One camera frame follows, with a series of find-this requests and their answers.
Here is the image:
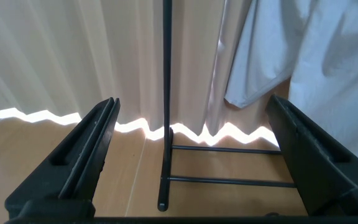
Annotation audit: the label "black clothes rack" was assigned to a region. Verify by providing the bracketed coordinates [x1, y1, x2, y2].
[157, 0, 297, 212]

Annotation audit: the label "beige curtain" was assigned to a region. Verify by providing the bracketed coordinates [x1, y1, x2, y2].
[0, 0, 291, 147]

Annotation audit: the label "pale grey shorts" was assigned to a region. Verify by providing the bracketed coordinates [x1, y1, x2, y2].
[224, 0, 358, 169]

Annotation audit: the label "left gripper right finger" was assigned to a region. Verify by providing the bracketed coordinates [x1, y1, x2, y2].
[264, 94, 358, 218]

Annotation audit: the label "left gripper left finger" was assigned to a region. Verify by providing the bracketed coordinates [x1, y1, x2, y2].
[4, 96, 121, 219]

